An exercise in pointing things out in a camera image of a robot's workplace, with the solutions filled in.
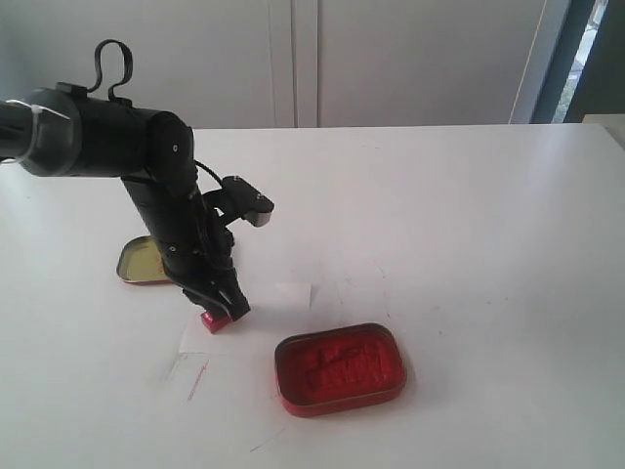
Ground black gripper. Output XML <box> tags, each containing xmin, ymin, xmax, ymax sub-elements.
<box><xmin>122</xmin><ymin>173</ymin><xmax>251</xmax><ymax>321</ymax></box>

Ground red rubber stamp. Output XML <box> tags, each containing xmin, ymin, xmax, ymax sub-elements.
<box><xmin>200</xmin><ymin>311</ymin><xmax>231</xmax><ymax>334</ymax></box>

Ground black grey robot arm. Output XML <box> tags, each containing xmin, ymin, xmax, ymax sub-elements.
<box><xmin>1</xmin><ymin>87</ymin><xmax>250</xmax><ymax>321</ymax></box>

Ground red ink pad tin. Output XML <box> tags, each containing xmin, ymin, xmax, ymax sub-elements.
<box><xmin>274</xmin><ymin>322</ymin><xmax>407</xmax><ymax>417</ymax></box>

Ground white paper sheet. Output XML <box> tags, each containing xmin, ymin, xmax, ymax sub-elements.
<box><xmin>179</xmin><ymin>282</ymin><xmax>311</xmax><ymax>357</ymax></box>

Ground gold tin lid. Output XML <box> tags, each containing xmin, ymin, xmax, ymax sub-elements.
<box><xmin>116</xmin><ymin>235</ymin><xmax>170</xmax><ymax>285</ymax></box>

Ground white cabinet doors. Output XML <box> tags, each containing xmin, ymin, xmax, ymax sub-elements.
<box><xmin>1</xmin><ymin>1</ymin><xmax>568</xmax><ymax>128</ymax></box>

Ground white side table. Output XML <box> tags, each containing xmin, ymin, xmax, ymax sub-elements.
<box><xmin>582</xmin><ymin>113</ymin><xmax>625</xmax><ymax>149</ymax></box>

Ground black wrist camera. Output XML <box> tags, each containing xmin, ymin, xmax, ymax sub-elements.
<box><xmin>202</xmin><ymin>176</ymin><xmax>274</xmax><ymax>228</ymax></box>

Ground dark window frame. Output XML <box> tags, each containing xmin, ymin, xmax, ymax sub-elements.
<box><xmin>530</xmin><ymin>0</ymin><xmax>624</xmax><ymax>124</ymax></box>

